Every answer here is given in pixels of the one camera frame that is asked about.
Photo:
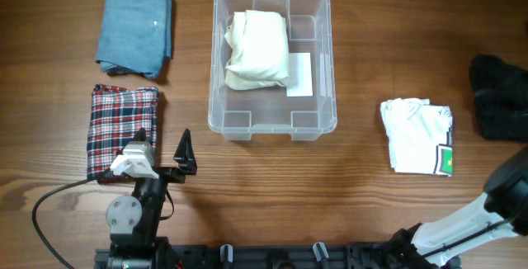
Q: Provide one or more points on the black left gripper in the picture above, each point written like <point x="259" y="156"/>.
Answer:
<point x="185" y="158"/>

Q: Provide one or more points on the red plaid cloth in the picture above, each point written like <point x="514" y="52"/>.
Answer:
<point x="117" y="115"/>

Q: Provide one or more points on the cream cloth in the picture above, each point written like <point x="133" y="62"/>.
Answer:
<point x="260" y="51"/>

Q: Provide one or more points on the white printed shirt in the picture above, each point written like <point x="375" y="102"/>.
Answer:
<point x="420" y="136"/>

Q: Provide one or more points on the black cloth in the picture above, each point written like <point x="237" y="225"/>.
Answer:
<point x="500" y="98"/>

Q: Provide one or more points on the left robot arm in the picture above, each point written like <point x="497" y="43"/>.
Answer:
<point x="134" y="219"/>

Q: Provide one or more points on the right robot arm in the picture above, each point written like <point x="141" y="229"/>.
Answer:
<point x="499" y="212"/>

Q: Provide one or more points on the folded blue denim cloth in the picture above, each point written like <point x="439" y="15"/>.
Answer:
<point x="135" y="37"/>

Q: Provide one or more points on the clear plastic storage bin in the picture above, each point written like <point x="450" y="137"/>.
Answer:
<point x="239" y="115"/>

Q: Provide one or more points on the white paper label in bin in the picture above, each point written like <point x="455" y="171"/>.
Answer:
<point x="300" y="75"/>

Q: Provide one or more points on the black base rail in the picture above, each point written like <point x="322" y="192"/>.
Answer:
<point x="318" y="255"/>

